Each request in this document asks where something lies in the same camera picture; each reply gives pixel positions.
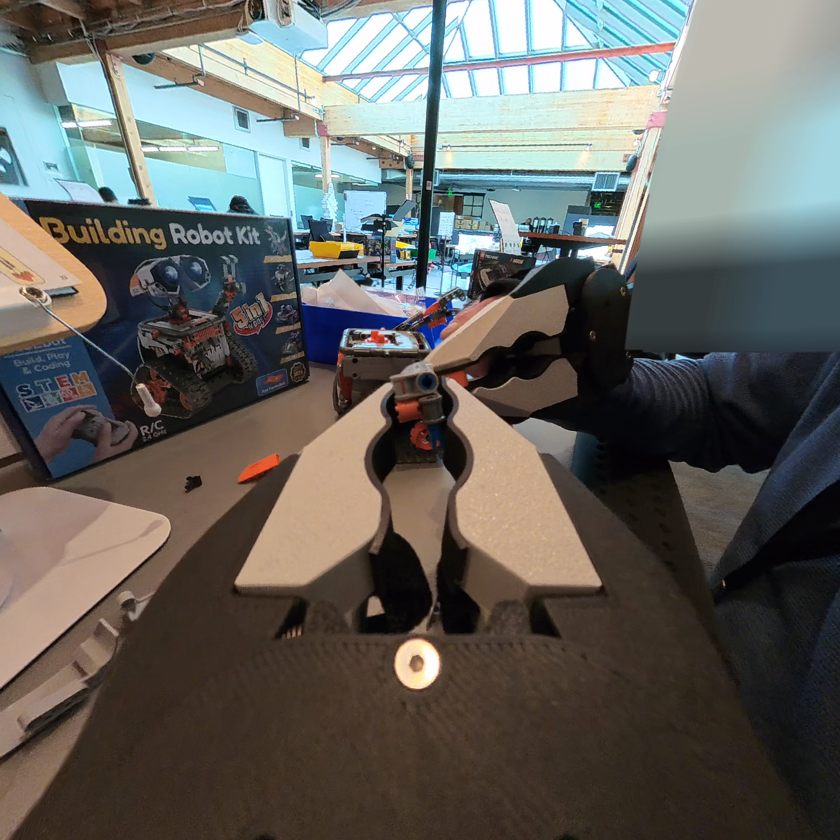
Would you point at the white ceiling unit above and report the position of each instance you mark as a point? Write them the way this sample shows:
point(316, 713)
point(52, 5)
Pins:
point(289, 29)

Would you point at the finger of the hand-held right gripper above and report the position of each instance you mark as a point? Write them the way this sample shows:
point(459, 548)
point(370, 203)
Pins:
point(518, 318)
point(544, 390)

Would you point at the white stand with wooden tray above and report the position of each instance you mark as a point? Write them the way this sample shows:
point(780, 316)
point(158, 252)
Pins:
point(65, 544)

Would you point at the whiteboard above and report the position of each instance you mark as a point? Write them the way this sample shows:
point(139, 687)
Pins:
point(364, 210)

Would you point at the person's right hand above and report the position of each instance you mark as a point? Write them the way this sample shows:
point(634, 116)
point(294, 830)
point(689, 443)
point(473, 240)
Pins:
point(469, 313)

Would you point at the white flip chart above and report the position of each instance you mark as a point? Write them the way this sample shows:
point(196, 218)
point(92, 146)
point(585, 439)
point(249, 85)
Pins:
point(504, 223)

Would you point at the blue plastic bin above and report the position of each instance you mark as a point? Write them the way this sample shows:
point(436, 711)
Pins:
point(321, 334)

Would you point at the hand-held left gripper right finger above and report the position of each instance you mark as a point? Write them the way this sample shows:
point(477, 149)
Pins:
point(525, 518)

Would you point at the yellow plastic bin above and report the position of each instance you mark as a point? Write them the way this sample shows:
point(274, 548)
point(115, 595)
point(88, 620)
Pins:
point(334, 249)

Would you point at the black printed box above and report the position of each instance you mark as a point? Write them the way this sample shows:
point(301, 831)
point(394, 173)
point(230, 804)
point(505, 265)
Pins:
point(499, 269)

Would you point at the orange angled panel piece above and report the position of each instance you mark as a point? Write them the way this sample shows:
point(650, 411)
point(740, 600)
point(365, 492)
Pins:
point(259, 467)

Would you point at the white crumpled paper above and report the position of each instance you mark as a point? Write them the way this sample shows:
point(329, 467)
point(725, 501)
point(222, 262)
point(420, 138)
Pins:
point(348, 292)

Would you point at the blue printed cardboard box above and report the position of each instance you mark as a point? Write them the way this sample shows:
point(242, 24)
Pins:
point(197, 295)

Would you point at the person's torso in blue sweater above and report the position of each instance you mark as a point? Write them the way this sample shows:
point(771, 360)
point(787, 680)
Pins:
point(787, 623)

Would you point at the person's right forearm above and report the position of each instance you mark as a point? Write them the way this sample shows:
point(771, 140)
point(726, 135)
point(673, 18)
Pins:
point(709, 407)

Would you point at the white instruction booklet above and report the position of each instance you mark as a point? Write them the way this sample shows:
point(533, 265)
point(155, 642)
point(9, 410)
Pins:
point(33, 256)

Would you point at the black pole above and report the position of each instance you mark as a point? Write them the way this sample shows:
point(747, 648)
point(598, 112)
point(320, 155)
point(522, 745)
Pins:
point(432, 131)

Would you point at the grey tracked toy robot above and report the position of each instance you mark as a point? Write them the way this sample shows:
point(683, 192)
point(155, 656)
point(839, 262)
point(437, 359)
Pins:
point(367, 364)

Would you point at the wooden high table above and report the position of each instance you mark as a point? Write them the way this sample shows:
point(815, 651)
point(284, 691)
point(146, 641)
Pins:
point(571, 237)

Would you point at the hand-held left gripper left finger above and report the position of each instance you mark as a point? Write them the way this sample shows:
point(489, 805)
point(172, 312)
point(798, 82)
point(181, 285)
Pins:
point(315, 512)

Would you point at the grey toy actuator assembly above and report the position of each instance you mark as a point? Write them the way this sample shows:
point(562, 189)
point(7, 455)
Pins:
point(413, 380)

